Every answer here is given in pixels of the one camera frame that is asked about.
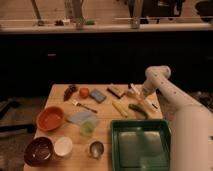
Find dark grape bunch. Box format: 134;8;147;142
63;85;78;101

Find green plastic tray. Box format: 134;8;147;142
111;119;171;171

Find red tomato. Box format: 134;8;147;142
79;88;89;99

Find blue sponge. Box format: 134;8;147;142
90;89;106;103

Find green plastic cup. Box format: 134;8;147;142
80;117;99;137

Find orange bowl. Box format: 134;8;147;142
36;106;64;132

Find small metal cup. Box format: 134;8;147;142
89;141;104;159

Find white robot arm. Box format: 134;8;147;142
141;66;213;171

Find green cucumber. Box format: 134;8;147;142
128;104;148;119

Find small white bowl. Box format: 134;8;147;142
54;137;73;157

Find silver fork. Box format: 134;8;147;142
72;101;98;113

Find light blue cloth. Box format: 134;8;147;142
66;111;97;125

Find dark purple bowl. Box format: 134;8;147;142
24;137;53;167

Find brown block eraser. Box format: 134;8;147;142
107;84;124;99

